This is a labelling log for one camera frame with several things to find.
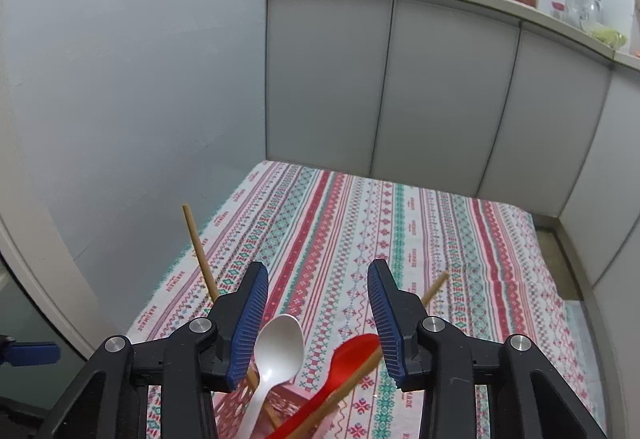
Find pink perforated utensil holder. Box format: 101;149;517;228
214;365;331;439

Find wooden chopstick five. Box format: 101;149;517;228
284;270;452;439

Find red plastic spoon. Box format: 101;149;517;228
264;333;381;439

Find patterned striped tablecloth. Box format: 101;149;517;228
124;159;601;439

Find glass jar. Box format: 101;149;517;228
580;0;602;32

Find grey kitchen cabinets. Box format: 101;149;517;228
263;0;640;299

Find white plastic spoon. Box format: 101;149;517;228
236;315;305;438

